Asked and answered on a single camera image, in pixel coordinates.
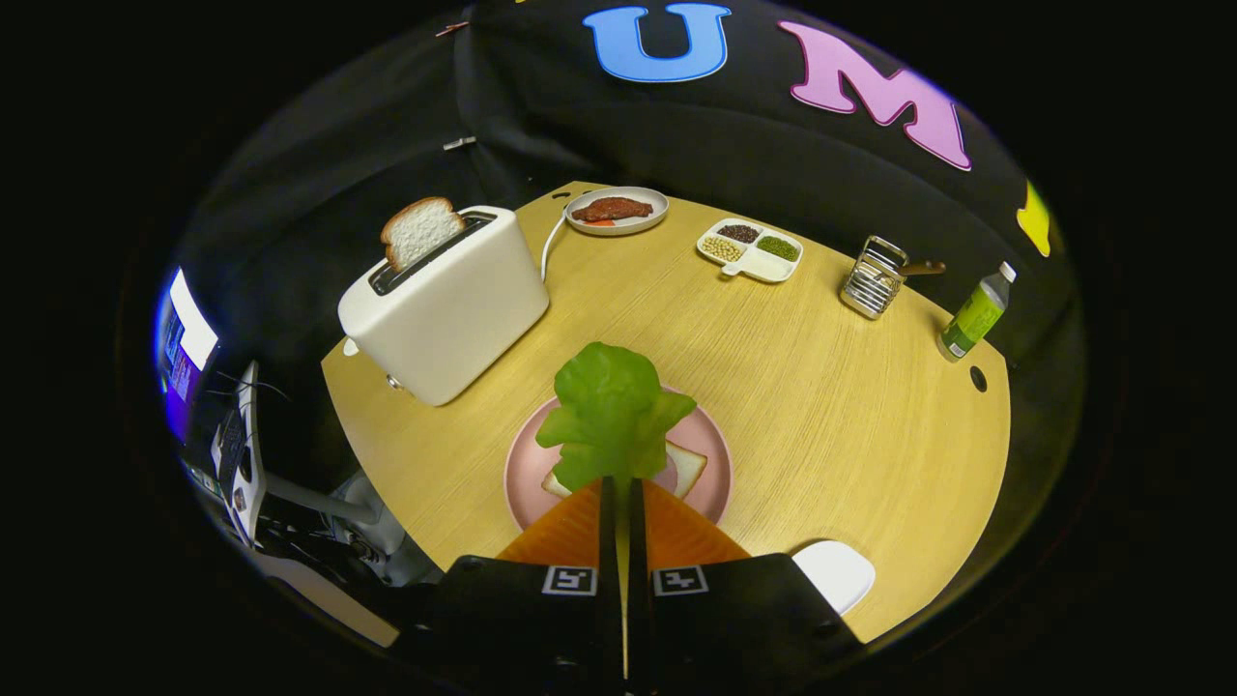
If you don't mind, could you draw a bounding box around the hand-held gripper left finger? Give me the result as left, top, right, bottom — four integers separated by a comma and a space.
420, 476, 624, 687

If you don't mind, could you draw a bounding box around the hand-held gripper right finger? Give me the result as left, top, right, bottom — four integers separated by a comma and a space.
628, 477, 864, 689

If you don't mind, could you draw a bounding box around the green lettuce leaf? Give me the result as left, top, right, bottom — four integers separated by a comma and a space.
536, 341, 698, 492

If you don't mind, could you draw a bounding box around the white bread slice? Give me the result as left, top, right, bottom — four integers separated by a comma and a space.
380, 197, 467, 273
541, 440, 708, 501

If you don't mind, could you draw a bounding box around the pink round plate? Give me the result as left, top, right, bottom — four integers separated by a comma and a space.
503, 385, 734, 531

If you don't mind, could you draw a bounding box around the white plate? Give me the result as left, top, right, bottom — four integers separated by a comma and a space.
791, 539, 877, 617

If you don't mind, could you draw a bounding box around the white toaster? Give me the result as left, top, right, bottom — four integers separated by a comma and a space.
337, 205, 551, 407

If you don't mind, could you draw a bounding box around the white divided bean dish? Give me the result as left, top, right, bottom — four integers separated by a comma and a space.
697, 218, 804, 284

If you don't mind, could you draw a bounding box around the grey round plate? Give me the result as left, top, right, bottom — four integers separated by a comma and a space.
563, 187, 670, 237

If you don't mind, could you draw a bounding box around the red meat piece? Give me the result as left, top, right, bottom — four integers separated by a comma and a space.
570, 197, 655, 224

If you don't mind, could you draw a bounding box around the white and grey machine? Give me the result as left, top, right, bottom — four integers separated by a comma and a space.
208, 360, 446, 591

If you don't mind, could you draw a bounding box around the green label plastic bottle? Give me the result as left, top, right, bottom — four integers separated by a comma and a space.
935, 262, 1018, 363

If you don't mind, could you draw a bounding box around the black backdrop cloth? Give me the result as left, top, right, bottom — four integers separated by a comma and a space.
174, 0, 1074, 368

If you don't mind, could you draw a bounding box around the computer monitor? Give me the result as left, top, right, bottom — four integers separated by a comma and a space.
155, 269, 220, 446

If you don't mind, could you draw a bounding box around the white toaster cable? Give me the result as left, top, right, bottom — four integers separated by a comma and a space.
540, 211, 568, 283

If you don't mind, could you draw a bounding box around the metal wire rack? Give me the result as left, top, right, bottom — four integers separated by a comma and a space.
839, 235, 909, 320

